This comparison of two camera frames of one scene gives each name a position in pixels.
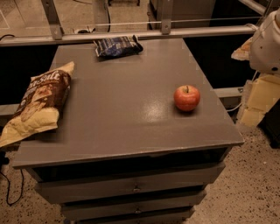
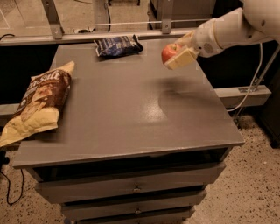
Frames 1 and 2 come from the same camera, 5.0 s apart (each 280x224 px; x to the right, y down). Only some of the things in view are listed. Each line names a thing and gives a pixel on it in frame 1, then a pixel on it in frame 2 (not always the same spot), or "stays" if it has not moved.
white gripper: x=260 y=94 → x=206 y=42
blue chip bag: x=117 y=46 stays
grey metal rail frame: x=166 y=30 stays
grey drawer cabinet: x=122 y=152 stays
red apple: x=186 y=97 → x=169 y=52
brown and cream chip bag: x=39 y=107 stays
